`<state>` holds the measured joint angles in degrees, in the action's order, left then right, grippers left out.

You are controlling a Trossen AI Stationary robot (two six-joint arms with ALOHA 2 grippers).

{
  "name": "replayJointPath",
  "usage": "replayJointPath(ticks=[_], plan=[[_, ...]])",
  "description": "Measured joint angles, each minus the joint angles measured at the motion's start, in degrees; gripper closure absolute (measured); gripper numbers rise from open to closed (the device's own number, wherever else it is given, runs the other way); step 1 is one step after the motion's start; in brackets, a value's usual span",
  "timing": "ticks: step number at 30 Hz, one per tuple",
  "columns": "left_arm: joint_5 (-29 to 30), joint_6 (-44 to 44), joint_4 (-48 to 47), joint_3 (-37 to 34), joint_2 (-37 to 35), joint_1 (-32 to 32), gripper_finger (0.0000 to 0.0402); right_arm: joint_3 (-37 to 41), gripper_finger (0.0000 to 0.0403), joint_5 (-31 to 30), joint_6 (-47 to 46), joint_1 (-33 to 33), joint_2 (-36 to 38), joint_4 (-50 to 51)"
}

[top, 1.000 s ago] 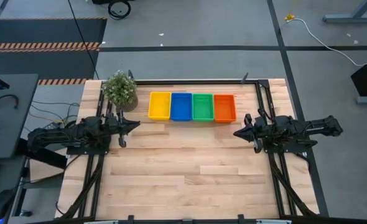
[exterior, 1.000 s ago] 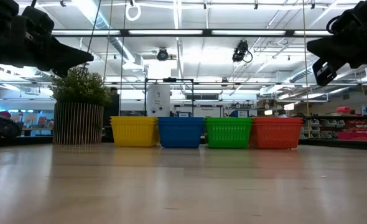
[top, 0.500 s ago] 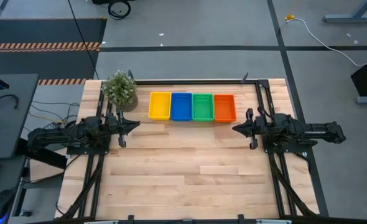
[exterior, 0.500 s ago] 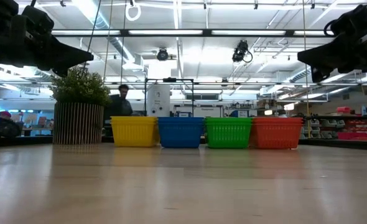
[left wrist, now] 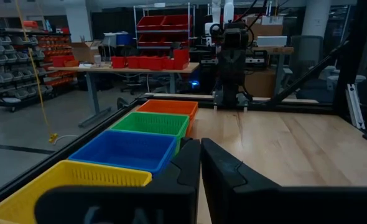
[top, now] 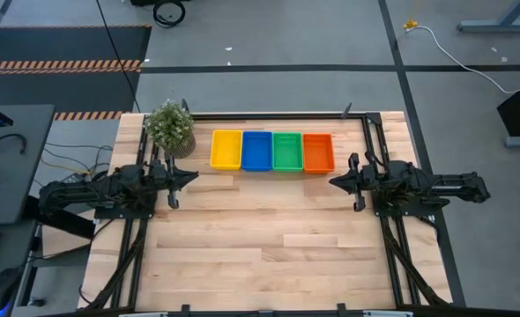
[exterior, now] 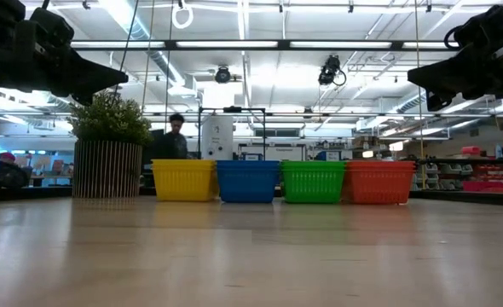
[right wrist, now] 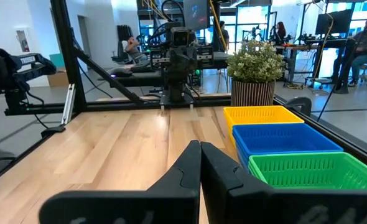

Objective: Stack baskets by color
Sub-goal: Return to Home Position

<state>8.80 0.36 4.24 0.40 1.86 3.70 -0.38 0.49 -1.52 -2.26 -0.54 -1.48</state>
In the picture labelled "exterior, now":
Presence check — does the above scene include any white looped cable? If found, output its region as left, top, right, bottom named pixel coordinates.
left=171, top=0, right=194, bottom=31

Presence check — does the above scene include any black monitor screen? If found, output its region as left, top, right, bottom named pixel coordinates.
left=142, top=129, right=166, bottom=161

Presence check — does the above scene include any white cabinet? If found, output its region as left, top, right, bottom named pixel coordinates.
left=238, top=142, right=308, bottom=162

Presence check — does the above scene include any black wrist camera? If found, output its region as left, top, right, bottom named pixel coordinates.
left=453, top=3, right=503, bottom=49
left=29, top=7, right=75, bottom=48

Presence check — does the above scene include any black frame beam with lights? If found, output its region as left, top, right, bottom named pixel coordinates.
left=70, top=38, right=460, bottom=52

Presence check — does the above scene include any orange plastic slotted basket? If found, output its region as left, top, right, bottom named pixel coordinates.
left=344, top=159, right=417, bottom=166
left=344, top=164, right=417, bottom=171
left=343, top=168, right=415, bottom=206

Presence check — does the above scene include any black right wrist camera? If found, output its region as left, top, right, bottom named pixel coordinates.
left=453, top=3, right=503, bottom=49

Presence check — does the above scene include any white cabinet machine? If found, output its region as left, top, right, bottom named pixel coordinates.
left=200, top=115, right=235, bottom=161

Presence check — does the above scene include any thin frame upright post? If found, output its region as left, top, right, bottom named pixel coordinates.
left=413, top=0, right=424, bottom=191
left=164, top=0, right=175, bottom=161

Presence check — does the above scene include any black shelf with bins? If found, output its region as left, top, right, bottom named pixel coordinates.
left=408, top=156, right=503, bottom=193

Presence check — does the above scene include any black round ceiling fixture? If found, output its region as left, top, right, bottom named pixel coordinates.
left=214, top=64, right=233, bottom=85

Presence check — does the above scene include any black overhead camera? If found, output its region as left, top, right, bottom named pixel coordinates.
left=317, top=54, right=348, bottom=88

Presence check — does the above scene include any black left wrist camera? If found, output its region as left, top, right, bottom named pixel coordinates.
left=29, top=7, right=75, bottom=48

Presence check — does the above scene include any person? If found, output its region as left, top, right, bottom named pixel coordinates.
left=151, top=113, right=190, bottom=161
left=0, top=151, right=30, bottom=189

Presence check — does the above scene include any black right camera cable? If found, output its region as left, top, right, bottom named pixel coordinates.
left=443, top=24, right=463, bottom=51

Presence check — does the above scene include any thin black hanging cable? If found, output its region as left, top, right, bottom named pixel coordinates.
left=110, top=0, right=142, bottom=106

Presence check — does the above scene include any blue plastic slotted basket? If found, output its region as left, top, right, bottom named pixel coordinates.
left=216, top=164, right=280, bottom=170
left=216, top=159, right=280, bottom=165
left=217, top=167, right=280, bottom=205

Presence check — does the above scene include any artificial plant in ribbed pot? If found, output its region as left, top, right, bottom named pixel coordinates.
left=67, top=88, right=153, bottom=200

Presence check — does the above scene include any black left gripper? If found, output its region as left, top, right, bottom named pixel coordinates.
left=0, top=20, right=130, bottom=107

